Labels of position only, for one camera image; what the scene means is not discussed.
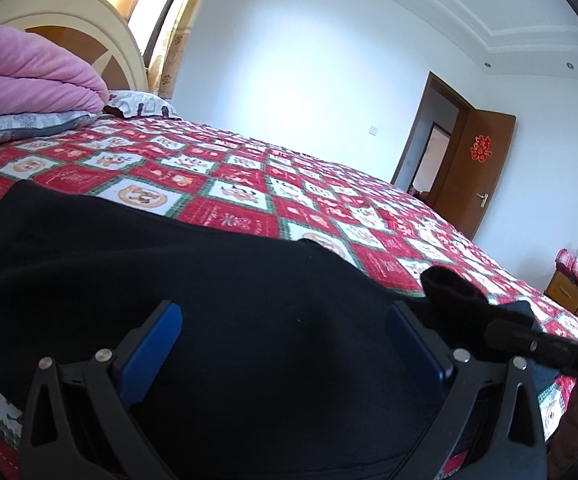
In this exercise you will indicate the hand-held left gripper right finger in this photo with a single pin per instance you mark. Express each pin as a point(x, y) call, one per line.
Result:
point(419, 355)

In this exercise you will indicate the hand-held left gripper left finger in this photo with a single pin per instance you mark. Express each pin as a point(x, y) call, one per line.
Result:
point(151, 355)

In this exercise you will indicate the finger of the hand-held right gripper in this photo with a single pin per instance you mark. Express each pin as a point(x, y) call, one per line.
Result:
point(559, 357)
point(516, 312)

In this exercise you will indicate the black pants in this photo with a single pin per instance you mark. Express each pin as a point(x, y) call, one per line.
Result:
point(269, 335)

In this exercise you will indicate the red plaid cloth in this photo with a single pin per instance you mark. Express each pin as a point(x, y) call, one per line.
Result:
point(576, 270)

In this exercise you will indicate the wooden cabinet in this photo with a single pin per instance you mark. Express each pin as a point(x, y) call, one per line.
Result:
point(566, 290)

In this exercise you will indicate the brown wooden door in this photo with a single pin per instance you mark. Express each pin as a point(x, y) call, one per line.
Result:
point(464, 190)

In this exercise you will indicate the red paper door decoration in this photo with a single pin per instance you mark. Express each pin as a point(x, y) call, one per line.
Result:
point(480, 148)

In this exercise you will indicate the red printed bedspread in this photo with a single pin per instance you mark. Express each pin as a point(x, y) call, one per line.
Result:
point(319, 180)

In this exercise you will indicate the white patterned pillow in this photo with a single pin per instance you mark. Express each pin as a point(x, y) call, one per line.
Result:
point(139, 102)

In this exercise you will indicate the grey patterned pillow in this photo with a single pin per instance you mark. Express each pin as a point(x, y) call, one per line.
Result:
point(19, 127)

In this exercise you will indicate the narrow yellow curtain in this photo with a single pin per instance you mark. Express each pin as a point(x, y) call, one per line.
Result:
point(176, 60)

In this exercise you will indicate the pink folded quilt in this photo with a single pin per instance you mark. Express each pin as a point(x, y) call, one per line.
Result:
point(29, 75)

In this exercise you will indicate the window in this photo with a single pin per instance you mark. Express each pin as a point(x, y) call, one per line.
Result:
point(166, 12)

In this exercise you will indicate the cream wooden headboard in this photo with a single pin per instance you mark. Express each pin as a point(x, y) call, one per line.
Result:
point(69, 5)

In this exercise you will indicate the brown door frame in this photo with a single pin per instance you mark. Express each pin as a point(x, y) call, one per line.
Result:
point(419, 110)

